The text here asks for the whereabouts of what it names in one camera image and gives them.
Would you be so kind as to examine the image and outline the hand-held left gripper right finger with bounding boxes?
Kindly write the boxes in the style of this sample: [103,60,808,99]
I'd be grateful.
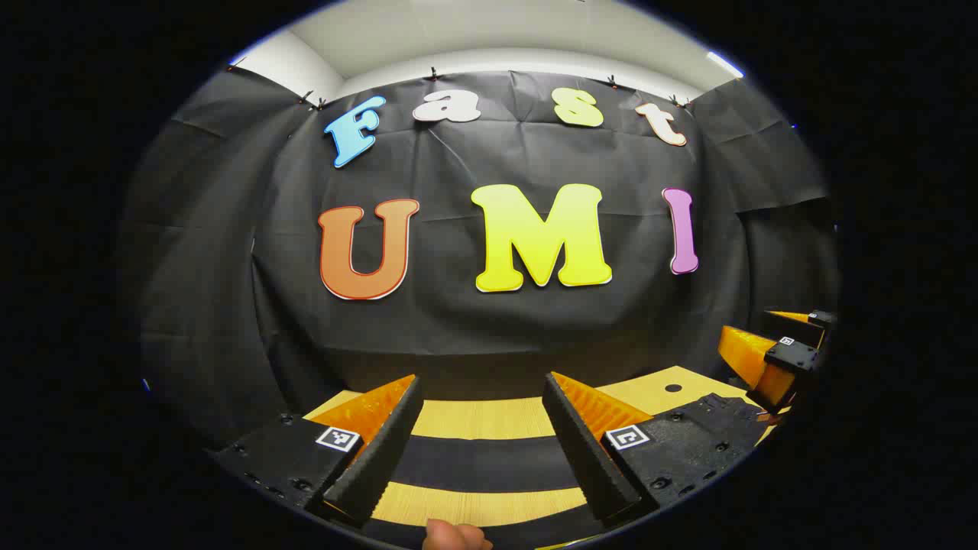
[541,371,770,528]

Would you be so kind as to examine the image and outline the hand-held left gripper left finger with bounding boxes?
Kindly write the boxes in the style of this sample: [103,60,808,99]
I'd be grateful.
[212,374,425,529]

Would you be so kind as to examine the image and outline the black backdrop cloth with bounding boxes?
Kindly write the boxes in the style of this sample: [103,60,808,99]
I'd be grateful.
[115,69,841,451]

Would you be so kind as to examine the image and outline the ceiling light strip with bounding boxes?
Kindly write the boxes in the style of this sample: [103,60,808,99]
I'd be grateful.
[706,50,745,79]

